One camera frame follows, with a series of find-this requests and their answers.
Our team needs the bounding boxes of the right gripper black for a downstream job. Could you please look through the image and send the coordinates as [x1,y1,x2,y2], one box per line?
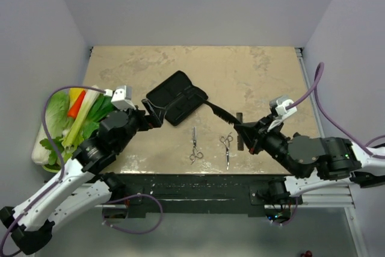
[232,113,300,179]

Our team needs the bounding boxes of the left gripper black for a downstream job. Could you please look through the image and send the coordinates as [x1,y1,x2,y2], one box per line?
[114,98,167,153]

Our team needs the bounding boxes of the silver scissors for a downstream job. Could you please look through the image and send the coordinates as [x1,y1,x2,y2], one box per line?
[189,126,204,164]
[219,132,233,170]

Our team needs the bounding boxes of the black zip tool case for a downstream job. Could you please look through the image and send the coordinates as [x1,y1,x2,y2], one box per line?
[146,70,208,126]

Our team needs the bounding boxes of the black hair comb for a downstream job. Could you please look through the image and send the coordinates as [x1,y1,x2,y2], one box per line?
[203,101,241,125]

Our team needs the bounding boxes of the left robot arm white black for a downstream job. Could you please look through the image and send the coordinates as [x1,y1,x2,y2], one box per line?
[1,99,166,255]

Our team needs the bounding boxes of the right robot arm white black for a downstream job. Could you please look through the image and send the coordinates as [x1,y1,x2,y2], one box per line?
[234,115,384,205]

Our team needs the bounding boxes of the dark green bok choy toy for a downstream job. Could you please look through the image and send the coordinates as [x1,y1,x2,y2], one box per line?
[81,95,115,139]

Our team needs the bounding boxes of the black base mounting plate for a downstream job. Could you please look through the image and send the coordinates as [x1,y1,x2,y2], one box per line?
[90,174,301,218]

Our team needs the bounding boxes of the white green leek toy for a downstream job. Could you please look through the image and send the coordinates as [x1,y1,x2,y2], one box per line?
[62,85,100,148]

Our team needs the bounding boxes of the orange carrot toy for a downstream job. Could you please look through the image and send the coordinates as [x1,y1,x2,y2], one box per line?
[67,90,86,119]

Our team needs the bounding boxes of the yellow pepper toy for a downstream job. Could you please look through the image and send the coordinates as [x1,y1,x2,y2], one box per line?
[69,87,84,108]

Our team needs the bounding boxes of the napa cabbage toy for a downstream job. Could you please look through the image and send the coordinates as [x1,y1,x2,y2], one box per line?
[31,91,70,167]

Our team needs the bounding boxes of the parsley leaf toy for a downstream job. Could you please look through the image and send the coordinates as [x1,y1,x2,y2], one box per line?
[39,137,64,165]

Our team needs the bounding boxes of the green vegetable basket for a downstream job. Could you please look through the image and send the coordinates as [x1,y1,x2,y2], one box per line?
[41,93,118,173]

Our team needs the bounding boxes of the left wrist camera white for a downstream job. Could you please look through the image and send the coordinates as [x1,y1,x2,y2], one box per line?
[111,85,135,111]

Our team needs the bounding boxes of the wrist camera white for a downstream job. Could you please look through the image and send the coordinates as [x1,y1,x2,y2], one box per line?
[111,85,135,111]
[269,95,297,119]

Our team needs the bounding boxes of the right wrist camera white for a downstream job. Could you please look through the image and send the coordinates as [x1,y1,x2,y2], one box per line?
[269,95,297,119]

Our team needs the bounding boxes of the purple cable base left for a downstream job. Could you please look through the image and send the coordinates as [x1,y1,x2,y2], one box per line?
[101,192,164,234]

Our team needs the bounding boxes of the aluminium frame rail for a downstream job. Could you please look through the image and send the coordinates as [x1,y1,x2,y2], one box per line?
[294,48,354,208]

